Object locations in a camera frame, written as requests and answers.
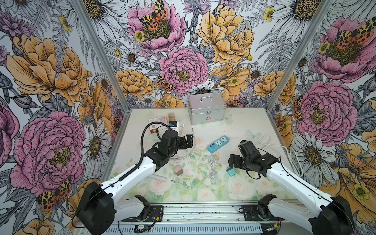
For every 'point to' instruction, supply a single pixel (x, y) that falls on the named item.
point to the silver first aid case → (206, 108)
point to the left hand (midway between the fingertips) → (184, 139)
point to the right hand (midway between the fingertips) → (236, 164)
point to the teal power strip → (212, 147)
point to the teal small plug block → (231, 172)
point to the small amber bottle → (171, 116)
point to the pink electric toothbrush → (183, 126)
